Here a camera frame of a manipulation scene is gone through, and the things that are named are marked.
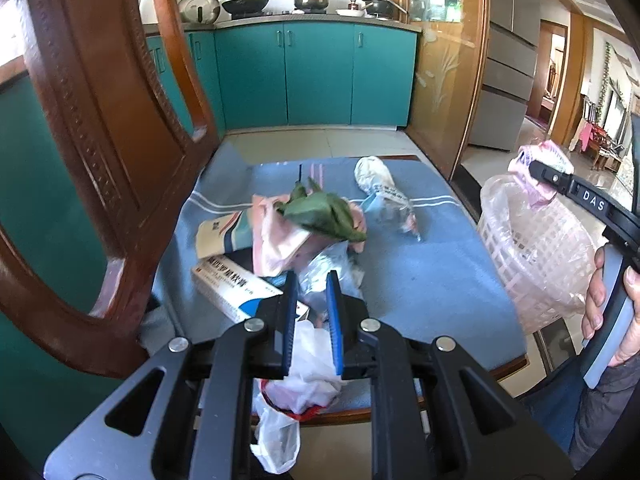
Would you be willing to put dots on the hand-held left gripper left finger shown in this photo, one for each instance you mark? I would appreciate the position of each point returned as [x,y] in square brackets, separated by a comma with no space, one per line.
[289,325]

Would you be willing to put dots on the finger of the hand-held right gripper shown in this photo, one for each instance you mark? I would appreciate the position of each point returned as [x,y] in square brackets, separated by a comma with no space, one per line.
[547,176]

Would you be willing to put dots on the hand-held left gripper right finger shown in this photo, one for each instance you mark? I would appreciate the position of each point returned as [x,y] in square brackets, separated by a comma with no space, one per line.
[334,327]

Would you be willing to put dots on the pink snack packet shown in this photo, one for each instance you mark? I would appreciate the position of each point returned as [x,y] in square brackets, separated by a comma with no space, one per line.
[555,156]

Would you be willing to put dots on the white plastic bag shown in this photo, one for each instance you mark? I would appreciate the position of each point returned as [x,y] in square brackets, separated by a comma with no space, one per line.
[310,360]

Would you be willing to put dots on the clear plastic bag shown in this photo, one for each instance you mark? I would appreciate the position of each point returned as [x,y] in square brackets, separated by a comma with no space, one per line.
[312,280]

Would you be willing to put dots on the pink plastic basket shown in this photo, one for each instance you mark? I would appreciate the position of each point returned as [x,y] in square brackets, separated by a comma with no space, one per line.
[540,260]

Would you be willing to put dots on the white medicine box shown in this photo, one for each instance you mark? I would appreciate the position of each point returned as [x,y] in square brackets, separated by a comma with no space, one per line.
[225,285]

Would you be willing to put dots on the green leaf wrapper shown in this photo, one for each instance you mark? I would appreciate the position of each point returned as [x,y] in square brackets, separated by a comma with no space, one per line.
[325,215]

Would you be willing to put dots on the beige and teal carton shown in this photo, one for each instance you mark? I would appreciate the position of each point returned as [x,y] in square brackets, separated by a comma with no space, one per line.
[220,235]

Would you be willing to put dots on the light blue face mask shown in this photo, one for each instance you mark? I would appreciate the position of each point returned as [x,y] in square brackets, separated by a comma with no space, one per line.
[370,207]

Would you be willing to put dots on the printed plastic wrapper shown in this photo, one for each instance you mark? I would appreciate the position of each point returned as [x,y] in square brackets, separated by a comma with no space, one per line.
[395,210]

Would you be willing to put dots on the printed white bag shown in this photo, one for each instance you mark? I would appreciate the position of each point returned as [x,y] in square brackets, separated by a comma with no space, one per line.
[374,170]

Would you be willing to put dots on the person's right forearm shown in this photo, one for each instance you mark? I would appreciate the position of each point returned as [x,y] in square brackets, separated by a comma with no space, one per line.
[610,410]

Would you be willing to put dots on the person's right hand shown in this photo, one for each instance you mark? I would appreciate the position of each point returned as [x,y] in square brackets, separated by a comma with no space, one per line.
[594,300]

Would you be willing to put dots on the silver refrigerator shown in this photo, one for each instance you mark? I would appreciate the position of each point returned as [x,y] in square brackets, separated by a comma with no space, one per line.
[505,85]

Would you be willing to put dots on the blue striped blanket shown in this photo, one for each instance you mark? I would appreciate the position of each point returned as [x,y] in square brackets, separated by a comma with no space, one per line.
[425,270]

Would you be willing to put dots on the wooden framed glass door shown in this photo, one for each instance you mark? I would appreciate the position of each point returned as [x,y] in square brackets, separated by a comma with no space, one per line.
[440,100]

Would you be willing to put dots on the person's leg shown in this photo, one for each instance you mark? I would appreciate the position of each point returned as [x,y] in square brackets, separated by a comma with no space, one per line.
[555,410]

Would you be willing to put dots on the teal kitchen cabinets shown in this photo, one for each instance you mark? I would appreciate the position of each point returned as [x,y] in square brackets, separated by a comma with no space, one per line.
[320,75]

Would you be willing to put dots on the small white pan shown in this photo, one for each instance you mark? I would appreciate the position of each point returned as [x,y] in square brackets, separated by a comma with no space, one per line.
[352,10]

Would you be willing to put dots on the carved wooden chair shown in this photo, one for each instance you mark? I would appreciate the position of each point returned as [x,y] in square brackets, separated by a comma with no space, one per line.
[100,110]

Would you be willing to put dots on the black wok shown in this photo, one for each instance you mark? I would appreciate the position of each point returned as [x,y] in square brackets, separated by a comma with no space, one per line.
[245,6]

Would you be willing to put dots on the round silver pan lid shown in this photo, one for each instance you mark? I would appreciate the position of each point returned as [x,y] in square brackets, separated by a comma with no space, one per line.
[197,7]

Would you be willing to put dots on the wooden doorway frame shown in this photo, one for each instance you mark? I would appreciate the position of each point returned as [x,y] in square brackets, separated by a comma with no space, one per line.
[575,60]

